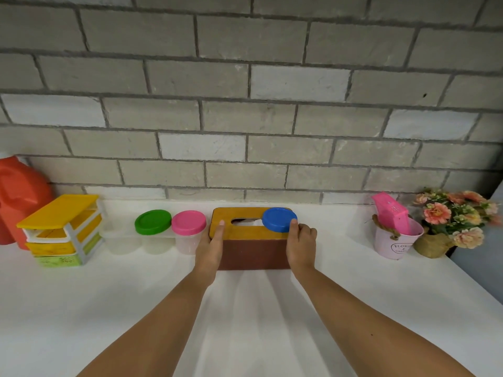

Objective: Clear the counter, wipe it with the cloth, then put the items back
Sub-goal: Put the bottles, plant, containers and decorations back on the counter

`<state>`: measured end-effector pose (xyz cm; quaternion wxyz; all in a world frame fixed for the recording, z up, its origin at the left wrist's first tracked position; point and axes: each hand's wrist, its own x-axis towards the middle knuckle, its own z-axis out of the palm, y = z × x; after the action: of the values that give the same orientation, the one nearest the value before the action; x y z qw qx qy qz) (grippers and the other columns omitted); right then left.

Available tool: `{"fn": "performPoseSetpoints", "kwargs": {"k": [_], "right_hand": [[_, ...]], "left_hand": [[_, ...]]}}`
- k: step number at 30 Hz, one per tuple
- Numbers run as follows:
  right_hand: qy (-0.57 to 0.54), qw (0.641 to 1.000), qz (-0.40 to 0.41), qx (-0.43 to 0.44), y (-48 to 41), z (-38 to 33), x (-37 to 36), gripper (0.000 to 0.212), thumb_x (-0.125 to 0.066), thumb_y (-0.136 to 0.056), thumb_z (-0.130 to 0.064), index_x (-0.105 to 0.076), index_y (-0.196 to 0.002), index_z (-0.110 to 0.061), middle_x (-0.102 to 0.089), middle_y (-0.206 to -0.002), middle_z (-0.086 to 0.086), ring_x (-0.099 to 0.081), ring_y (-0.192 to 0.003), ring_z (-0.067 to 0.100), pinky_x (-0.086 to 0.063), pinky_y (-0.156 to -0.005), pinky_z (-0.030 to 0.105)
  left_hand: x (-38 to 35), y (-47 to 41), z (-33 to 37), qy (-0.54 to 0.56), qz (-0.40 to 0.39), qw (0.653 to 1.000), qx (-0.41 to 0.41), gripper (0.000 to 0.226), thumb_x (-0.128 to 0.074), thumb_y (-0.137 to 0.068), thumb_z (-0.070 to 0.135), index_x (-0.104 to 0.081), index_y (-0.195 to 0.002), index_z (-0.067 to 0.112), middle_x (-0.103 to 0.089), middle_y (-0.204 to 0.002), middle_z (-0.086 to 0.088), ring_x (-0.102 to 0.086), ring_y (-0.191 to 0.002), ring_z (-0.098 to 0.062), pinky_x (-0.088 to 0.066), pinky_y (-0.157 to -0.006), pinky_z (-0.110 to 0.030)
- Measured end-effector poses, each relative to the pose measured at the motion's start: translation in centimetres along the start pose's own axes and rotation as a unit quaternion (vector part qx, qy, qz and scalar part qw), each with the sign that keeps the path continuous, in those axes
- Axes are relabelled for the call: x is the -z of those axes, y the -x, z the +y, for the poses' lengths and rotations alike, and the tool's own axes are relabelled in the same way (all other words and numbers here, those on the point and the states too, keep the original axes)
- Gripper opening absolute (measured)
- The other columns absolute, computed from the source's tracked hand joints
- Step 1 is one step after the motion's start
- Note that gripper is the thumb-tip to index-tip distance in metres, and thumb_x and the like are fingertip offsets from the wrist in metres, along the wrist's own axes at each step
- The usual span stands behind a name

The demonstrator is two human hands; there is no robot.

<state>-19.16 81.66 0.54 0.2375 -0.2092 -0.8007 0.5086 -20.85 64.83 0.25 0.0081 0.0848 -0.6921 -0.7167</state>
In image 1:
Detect person's left hand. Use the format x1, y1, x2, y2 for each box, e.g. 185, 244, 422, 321
194, 220, 225, 287

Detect person's right hand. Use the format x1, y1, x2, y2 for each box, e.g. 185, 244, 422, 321
286, 218, 318, 278

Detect clear jar with blue lid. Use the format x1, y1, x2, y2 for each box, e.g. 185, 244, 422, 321
261, 207, 299, 234

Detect clear jar with pink lid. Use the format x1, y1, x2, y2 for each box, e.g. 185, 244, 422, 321
171, 210, 207, 256

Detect brown tissue box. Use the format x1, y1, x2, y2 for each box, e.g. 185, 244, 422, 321
208, 207, 298, 271

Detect clear jar with green lid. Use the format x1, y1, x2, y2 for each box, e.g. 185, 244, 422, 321
134, 209, 173, 255

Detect clear plastic jar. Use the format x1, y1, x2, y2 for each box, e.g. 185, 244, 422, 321
100, 221, 142, 256

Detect pink metal bucket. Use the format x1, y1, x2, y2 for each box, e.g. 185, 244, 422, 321
371, 214, 425, 260

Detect artificial flowers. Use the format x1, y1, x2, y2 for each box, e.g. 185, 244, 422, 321
411, 188, 503, 259

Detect yellow mini drawer organizer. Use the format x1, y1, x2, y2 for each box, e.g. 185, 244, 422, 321
16, 194, 105, 268

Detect orange plastic jug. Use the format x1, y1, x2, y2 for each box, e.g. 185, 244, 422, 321
0, 154, 55, 251

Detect person's left forearm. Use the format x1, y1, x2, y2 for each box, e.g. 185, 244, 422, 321
76, 270, 217, 377

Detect person's right forearm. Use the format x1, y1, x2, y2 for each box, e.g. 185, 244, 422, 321
292, 267, 476, 377

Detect white countertop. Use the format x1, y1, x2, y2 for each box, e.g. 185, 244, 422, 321
0, 198, 503, 377

